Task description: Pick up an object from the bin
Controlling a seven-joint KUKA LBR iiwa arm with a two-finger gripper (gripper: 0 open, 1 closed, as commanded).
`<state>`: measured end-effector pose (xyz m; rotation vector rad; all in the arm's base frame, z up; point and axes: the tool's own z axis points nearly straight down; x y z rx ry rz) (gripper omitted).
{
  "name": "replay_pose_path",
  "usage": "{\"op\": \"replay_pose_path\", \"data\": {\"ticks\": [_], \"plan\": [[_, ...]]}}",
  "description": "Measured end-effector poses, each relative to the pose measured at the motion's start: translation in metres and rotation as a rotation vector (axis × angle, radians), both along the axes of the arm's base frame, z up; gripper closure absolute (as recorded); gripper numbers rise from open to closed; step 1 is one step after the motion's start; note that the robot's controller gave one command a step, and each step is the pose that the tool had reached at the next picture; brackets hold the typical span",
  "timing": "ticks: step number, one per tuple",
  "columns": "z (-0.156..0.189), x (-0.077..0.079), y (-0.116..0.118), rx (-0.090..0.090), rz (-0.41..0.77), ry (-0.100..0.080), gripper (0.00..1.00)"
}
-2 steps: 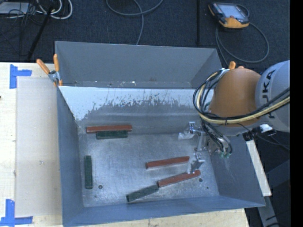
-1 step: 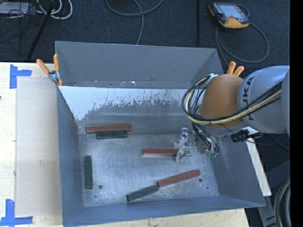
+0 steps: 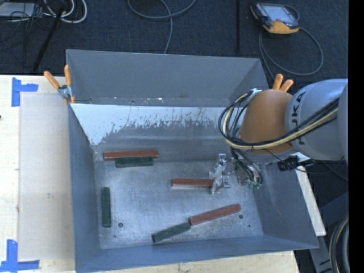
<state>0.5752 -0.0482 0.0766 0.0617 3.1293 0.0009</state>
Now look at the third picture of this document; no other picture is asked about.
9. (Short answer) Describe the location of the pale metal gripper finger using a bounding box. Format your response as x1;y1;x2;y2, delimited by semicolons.
209;153;231;180
210;175;232;195

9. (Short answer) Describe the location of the red-brown flat block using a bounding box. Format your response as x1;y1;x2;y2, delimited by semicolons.
188;204;242;226
170;178;215;190
103;150;160;161

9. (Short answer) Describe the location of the grey metal bin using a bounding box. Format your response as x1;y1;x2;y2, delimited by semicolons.
65;49;320;273

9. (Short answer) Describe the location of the dark green flat block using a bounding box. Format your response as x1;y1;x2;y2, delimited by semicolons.
115;156;155;168
151;222;192;243
101;187;112;228

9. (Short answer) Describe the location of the pale wood board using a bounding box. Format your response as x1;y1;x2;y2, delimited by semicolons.
17;92;75;262

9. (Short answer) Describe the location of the black cylinder on white bracket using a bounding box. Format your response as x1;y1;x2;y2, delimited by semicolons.
277;154;315;172

